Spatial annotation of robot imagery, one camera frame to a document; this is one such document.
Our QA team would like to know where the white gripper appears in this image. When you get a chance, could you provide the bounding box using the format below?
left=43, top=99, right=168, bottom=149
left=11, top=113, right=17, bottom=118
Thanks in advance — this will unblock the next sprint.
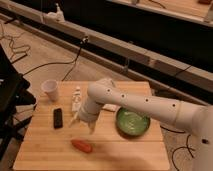
left=69, top=99, right=100, bottom=134

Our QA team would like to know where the white paper cup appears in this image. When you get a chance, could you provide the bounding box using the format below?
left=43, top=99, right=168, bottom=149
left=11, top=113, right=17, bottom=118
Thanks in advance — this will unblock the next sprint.
left=41, top=80, right=59, bottom=102

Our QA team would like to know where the black floor cable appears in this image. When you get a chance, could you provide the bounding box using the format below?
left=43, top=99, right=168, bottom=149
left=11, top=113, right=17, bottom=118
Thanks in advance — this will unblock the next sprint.
left=22, top=36, right=90, bottom=82

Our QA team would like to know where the white object on rail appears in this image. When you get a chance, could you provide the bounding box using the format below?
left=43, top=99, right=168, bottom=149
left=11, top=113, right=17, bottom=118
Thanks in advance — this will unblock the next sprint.
left=46, top=3, right=65, bottom=22

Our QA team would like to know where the long wooden rail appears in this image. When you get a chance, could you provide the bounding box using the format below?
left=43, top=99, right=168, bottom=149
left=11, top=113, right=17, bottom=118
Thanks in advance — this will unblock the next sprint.
left=0, top=0, right=213, bottom=93

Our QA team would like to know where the green ceramic bowl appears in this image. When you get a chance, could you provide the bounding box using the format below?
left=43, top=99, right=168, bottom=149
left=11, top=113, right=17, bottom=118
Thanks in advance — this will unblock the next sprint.
left=115, top=107, right=150, bottom=137

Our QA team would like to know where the wooden table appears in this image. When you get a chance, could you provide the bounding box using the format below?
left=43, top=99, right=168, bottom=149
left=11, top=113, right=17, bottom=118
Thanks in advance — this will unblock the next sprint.
left=13, top=81, right=170, bottom=171

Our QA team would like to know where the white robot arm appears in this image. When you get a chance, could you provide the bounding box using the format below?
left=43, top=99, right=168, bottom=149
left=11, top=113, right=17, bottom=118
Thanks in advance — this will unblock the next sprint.
left=71, top=78, right=213, bottom=171

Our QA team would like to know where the black cable bundle right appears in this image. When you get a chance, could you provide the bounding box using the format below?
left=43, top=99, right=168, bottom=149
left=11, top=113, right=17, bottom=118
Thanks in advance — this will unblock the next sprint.
left=160, top=124, right=201, bottom=171

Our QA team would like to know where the black rectangular remote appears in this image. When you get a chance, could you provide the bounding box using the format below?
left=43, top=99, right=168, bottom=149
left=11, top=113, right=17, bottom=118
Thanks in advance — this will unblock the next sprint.
left=53, top=108, right=63, bottom=129

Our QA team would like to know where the black chair frame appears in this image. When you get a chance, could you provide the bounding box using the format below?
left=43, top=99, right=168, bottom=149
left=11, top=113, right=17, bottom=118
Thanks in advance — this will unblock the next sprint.
left=0, top=45, right=36, bottom=161

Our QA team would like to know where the white tube bottle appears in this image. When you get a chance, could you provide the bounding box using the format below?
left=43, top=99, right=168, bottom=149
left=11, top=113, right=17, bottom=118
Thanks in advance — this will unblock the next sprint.
left=72, top=86, right=82, bottom=112

